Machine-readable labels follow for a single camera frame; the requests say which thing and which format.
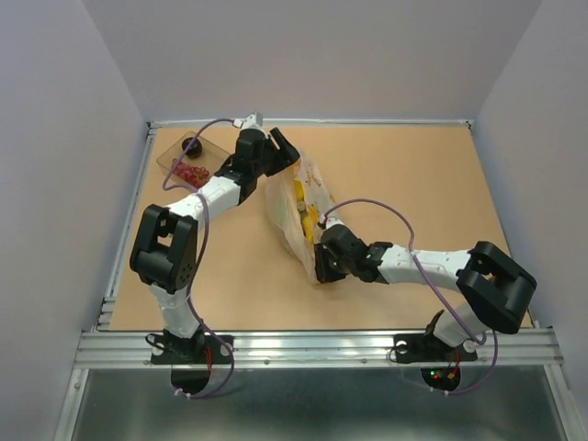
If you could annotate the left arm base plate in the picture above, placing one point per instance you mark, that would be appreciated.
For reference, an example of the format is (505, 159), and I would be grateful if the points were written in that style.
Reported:
(216, 349)

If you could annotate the red grape bunch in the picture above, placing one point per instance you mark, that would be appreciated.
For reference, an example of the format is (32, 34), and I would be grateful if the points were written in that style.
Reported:
(193, 175)

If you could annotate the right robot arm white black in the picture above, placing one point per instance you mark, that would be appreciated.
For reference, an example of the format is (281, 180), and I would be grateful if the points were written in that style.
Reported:
(496, 290)

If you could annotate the aluminium front rail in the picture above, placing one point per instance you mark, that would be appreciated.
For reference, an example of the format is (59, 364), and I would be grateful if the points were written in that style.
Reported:
(355, 349)

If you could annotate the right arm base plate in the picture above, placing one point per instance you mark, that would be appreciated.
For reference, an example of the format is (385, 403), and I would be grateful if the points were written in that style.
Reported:
(442, 362)

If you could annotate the dark purple plum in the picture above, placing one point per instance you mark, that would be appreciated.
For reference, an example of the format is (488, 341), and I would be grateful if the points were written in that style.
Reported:
(192, 147)

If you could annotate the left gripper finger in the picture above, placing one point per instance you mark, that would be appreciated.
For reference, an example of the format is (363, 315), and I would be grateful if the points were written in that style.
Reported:
(285, 149)
(280, 160)

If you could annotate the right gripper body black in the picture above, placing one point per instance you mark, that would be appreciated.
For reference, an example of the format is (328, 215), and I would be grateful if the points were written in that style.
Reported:
(345, 265)

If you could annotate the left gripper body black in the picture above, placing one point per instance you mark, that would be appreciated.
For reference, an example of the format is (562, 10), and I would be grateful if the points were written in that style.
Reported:
(260, 166)

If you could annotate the clear plastic container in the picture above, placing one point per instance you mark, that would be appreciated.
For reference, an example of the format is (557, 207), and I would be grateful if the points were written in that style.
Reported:
(212, 158)

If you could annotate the translucent plastic bag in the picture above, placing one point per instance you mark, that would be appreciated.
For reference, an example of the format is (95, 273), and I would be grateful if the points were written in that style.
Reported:
(282, 212)

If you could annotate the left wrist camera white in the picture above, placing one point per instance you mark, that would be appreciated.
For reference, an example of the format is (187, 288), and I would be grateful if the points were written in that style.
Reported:
(252, 121)

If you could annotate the yellow banana bunch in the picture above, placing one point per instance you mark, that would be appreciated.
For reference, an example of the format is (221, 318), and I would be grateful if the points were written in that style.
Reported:
(308, 223)

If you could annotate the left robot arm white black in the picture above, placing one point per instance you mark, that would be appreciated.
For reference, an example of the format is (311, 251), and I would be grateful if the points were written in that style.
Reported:
(164, 253)

